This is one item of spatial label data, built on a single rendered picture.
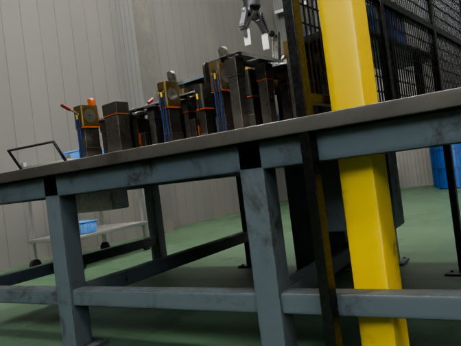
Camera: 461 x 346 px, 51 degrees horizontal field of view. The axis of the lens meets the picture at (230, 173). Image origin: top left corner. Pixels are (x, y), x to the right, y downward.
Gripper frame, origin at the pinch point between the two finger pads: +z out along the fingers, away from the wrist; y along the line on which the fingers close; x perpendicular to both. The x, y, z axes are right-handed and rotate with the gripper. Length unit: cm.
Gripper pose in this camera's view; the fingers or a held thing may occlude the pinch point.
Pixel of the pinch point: (256, 44)
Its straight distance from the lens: 218.0
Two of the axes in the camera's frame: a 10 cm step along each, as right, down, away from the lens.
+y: -6.3, 0.7, -7.7
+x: 7.7, -1.0, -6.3
